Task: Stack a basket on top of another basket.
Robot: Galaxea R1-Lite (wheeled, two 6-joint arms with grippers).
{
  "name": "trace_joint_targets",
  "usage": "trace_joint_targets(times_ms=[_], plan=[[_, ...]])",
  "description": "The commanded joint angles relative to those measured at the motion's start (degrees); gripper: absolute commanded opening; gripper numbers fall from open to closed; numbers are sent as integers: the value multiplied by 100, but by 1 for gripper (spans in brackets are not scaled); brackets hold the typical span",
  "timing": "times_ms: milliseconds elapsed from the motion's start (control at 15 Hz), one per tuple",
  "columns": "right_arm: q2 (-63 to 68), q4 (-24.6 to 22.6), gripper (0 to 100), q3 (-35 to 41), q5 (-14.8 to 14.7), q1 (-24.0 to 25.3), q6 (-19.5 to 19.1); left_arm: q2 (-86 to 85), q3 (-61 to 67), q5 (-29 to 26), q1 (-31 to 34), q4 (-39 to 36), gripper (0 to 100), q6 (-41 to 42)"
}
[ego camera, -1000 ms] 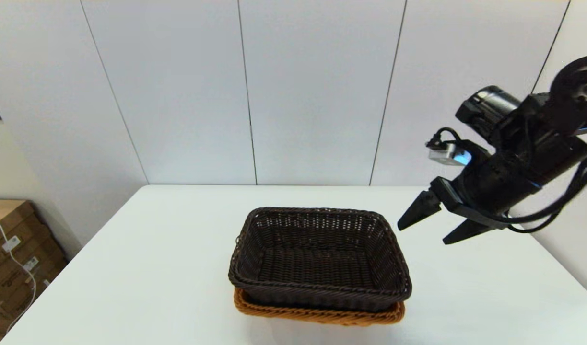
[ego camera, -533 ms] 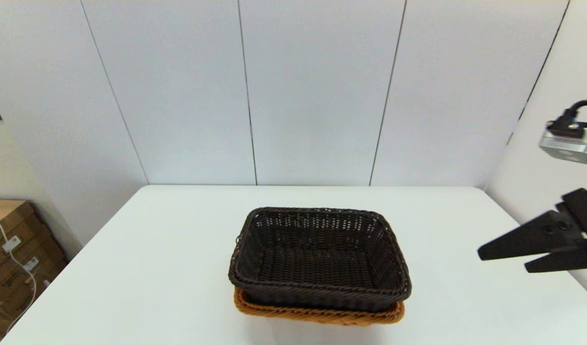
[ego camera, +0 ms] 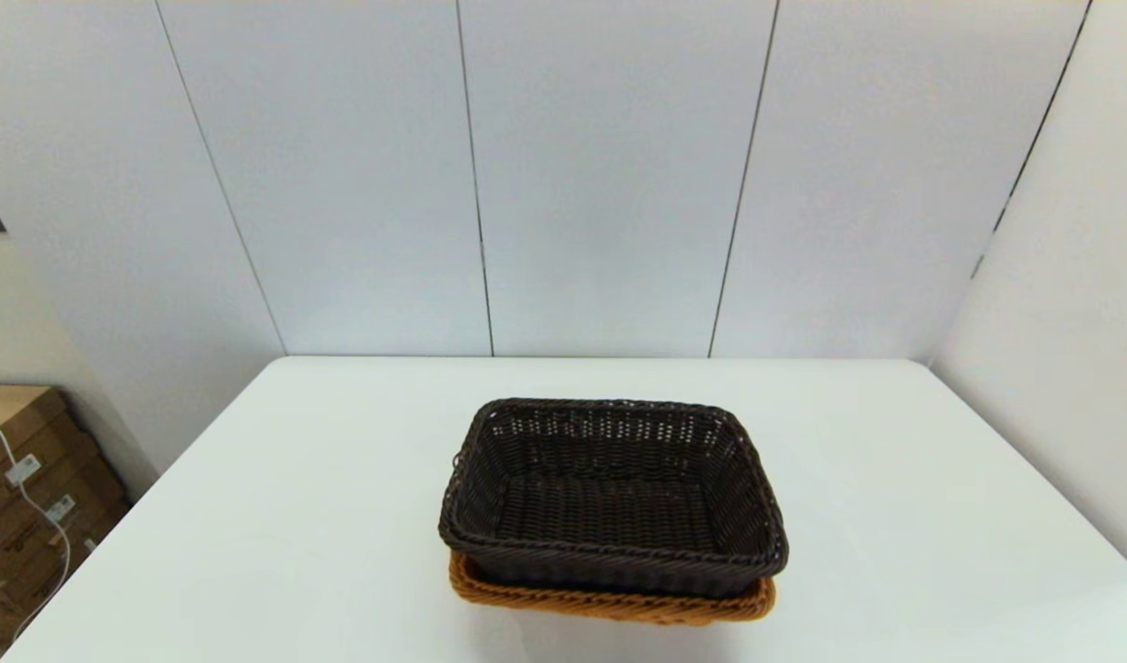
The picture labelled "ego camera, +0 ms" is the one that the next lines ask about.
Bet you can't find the dark brown wicker basket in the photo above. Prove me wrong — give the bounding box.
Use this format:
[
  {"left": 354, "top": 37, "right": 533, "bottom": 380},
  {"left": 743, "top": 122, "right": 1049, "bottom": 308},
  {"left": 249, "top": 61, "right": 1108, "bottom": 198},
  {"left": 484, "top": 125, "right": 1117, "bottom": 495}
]
[{"left": 437, "top": 398, "right": 790, "bottom": 599}]

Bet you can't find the orange wicker basket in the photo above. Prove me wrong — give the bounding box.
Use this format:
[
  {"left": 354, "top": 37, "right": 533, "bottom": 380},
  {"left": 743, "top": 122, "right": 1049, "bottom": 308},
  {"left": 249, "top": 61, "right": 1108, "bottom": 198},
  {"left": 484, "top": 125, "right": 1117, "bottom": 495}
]
[{"left": 447, "top": 551, "right": 777, "bottom": 627}]

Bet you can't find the light brown cardboard box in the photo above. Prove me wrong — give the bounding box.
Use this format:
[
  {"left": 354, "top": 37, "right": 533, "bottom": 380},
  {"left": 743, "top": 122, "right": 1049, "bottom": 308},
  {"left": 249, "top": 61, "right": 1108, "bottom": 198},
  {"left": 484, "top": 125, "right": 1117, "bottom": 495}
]
[{"left": 0, "top": 385, "right": 99, "bottom": 489}]

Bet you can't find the printed brown cardboard box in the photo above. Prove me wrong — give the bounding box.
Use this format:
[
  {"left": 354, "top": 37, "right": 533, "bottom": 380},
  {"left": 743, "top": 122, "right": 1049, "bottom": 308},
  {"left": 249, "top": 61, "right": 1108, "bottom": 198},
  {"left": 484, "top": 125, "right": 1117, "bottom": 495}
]
[{"left": 0, "top": 433, "right": 132, "bottom": 646}]

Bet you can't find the thin white cable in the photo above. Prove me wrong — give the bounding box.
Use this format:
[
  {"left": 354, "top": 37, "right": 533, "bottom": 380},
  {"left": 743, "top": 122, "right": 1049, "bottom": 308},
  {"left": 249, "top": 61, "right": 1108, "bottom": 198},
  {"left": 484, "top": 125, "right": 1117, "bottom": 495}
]
[{"left": 0, "top": 416, "right": 73, "bottom": 638}]

